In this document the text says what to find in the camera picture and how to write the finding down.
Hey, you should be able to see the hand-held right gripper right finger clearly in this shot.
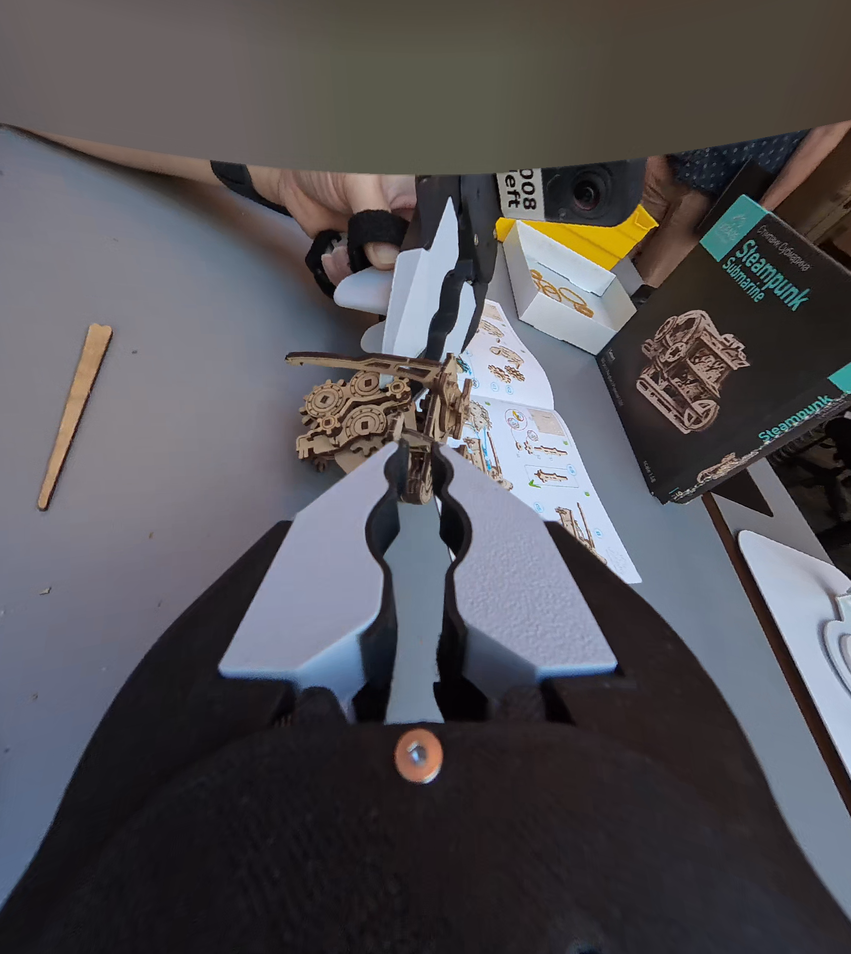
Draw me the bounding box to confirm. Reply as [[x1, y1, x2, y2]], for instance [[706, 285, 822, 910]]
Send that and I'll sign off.
[[429, 443, 618, 696]]

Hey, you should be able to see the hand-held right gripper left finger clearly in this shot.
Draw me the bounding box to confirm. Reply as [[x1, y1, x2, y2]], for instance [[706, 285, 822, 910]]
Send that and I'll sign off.
[[218, 440, 411, 702]]

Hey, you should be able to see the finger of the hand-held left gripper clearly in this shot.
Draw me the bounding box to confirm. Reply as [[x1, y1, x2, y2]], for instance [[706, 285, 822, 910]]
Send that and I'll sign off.
[[381, 197, 465, 359], [427, 268, 488, 365]]

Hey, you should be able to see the wooden gear model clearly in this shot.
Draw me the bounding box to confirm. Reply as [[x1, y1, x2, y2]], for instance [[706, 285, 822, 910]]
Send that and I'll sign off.
[[285, 350, 474, 508]]

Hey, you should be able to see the person's left forearm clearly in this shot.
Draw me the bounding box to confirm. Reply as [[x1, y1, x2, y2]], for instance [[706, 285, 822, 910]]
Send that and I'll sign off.
[[26, 128, 255, 196]]

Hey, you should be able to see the black model kit box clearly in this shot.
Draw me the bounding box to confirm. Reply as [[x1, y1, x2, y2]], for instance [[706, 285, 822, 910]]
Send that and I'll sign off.
[[597, 194, 851, 505]]

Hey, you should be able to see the person's left hand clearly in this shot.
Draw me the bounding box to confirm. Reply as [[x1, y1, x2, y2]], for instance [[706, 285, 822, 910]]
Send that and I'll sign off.
[[246, 167, 420, 282]]

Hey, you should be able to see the assembly instruction booklet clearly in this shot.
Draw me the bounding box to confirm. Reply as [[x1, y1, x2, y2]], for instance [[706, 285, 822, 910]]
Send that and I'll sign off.
[[440, 298, 642, 584]]

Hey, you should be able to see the white cardboard box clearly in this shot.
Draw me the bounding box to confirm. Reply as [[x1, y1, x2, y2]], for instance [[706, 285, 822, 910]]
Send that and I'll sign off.
[[501, 218, 638, 356]]

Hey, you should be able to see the pile of tan rubber bands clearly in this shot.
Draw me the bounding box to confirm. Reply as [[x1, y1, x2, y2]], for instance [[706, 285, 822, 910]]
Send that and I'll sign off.
[[530, 267, 596, 318]]

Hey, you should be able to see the yellow box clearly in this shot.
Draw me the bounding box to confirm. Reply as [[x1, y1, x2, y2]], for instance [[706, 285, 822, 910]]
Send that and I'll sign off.
[[496, 203, 661, 273]]

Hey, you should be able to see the white document stand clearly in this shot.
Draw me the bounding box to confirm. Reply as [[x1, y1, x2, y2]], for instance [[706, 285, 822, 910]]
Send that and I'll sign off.
[[737, 529, 851, 867]]

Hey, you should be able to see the thin wooden stick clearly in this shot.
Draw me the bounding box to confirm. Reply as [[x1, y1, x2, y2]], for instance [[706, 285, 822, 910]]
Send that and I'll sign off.
[[38, 322, 113, 512]]

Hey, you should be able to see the brown cardboard box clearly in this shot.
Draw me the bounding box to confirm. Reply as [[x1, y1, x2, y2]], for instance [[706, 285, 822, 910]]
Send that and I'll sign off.
[[761, 115, 851, 262]]

